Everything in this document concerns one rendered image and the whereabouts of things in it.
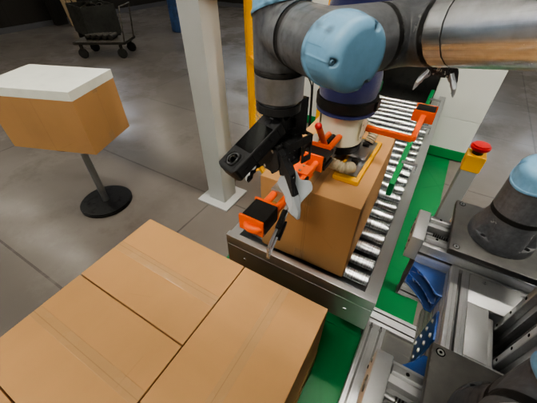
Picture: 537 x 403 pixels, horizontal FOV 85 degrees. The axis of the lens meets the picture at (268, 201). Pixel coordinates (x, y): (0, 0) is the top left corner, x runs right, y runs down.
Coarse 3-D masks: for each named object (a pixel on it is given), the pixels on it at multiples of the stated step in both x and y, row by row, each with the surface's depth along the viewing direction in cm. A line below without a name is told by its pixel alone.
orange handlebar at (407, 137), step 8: (368, 128) 114; (376, 128) 113; (416, 128) 113; (328, 136) 109; (336, 136) 108; (392, 136) 111; (400, 136) 109; (408, 136) 108; (416, 136) 109; (328, 144) 105; (296, 168) 92; (304, 168) 92; (312, 168) 92; (304, 176) 90; (272, 192) 84; (272, 200) 83; (280, 200) 81; (280, 208) 80; (248, 224) 74; (256, 232) 73
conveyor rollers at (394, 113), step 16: (384, 96) 276; (384, 112) 249; (400, 112) 250; (384, 128) 229; (400, 128) 231; (400, 144) 211; (416, 144) 213; (384, 176) 182; (400, 176) 186; (384, 192) 169; (400, 192) 172; (384, 208) 163; (368, 224) 152; (384, 224) 149; (352, 256) 134; (352, 272) 128
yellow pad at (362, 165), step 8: (360, 144) 126; (368, 144) 122; (376, 144) 126; (376, 152) 123; (344, 160) 118; (352, 160) 113; (360, 160) 117; (368, 160) 118; (360, 168) 113; (336, 176) 110; (344, 176) 110; (352, 176) 109; (360, 176) 110; (352, 184) 108
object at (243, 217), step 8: (256, 200) 79; (264, 200) 79; (248, 208) 77; (256, 208) 77; (264, 208) 77; (272, 208) 77; (240, 216) 75; (248, 216) 74; (256, 216) 74; (264, 216) 74; (272, 216) 76; (240, 224) 77; (256, 224) 73; (264, 224) 73; (272, 224) 78; (264, 232) 75
